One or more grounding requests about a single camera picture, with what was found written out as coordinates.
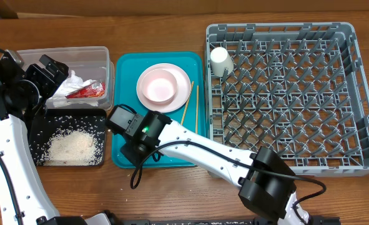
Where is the white napkin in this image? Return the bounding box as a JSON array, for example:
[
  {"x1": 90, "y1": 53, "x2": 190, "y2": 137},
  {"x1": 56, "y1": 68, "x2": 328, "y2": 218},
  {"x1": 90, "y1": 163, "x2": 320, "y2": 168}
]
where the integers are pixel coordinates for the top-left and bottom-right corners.
[{"x1": 51, "y1": 70, "x2": 96, "y2": 99}]

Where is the red snack wrapper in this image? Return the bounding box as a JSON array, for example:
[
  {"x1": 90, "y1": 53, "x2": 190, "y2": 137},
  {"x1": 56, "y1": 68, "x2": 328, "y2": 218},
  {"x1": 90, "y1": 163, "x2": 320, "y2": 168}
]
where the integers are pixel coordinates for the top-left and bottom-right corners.
[{"x1": 66, "y1": 81, "x2": 106, "y2": 99}]

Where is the white rice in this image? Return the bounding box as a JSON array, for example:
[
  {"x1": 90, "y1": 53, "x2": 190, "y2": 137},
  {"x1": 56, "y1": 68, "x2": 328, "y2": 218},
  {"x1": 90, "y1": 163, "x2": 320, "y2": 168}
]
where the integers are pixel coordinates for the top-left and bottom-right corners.
[{"x1": 31, "y1": 114, "x2": 107, "y2": 166}]

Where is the small pink bowl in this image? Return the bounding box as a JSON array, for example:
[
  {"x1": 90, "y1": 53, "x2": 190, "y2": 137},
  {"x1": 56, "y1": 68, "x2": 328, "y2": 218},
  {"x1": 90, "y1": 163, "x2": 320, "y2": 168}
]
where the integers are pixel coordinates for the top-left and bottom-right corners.
[{"x1": 140, "y1": 69, "x2": 177, "y2": 104}]

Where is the wooden chopstick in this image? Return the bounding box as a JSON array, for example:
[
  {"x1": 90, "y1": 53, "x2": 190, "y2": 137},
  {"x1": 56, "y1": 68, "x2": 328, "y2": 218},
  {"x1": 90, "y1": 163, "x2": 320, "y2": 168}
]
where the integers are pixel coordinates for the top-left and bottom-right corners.
[
  {"x1": 195, "y1": 85, "x2": 199, "y2": 134},
  {"x1": 180, "y1": 81, "x2": 194, "y2": 125}
]

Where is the pink plate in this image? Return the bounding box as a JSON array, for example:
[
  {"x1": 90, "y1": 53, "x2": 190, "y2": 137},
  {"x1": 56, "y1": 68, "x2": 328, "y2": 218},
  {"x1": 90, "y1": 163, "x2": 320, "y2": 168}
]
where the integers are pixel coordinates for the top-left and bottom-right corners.
[{"x1": 136, "y1": 63, "x2": 191, "y2": 113}]

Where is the small white cup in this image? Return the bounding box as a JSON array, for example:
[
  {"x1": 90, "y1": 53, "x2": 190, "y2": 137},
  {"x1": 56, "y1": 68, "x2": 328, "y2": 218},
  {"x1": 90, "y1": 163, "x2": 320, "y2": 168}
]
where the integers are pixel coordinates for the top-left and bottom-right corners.
[{"x1": 210, "y1": 47, "x2": 234, "y2": 78}]

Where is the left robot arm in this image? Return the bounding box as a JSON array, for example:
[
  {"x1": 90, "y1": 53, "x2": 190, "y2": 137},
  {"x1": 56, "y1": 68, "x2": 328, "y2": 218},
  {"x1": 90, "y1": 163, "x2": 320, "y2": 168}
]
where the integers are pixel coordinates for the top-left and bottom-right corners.
[{"x1": 0, "y1": 49, "x2": 113, "y2": 225}]

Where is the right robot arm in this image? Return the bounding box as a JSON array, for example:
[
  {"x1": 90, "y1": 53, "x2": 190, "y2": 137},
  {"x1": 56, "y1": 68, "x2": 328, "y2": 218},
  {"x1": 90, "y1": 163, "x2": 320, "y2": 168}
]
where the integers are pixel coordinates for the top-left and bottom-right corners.
[{"x1": 112, "y1": 109, "x2": 310, "y2": 224}]

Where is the clear plastic bin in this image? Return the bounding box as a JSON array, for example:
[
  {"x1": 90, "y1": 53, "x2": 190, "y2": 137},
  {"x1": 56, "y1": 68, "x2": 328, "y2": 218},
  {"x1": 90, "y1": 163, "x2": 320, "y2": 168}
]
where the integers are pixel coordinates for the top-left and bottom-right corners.
[{"x1": 18, "y1": 46, "x2": 115, "y2": 110}]

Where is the black plastic tray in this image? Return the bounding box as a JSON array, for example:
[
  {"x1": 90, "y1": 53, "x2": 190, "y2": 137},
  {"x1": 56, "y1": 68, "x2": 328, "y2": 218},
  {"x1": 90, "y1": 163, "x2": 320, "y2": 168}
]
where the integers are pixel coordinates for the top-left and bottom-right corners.
[{"x1": 27, "y1": 108, "x2": 107, "y2": 167}]

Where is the grey dish rack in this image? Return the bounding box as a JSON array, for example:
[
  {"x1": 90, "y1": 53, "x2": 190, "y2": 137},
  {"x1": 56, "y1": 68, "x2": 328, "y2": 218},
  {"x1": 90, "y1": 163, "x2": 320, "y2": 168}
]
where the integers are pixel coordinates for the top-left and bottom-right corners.
[{"x1": 204, "y1": 22, "x2": 369, "y2": 177}]

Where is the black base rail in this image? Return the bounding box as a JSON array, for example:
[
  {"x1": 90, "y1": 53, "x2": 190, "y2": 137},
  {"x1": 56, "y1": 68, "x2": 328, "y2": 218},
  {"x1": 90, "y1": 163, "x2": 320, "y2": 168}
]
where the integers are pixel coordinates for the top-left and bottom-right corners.
[{"x1": 102, "y1": 209, "x2": 341, "y2": 225}]

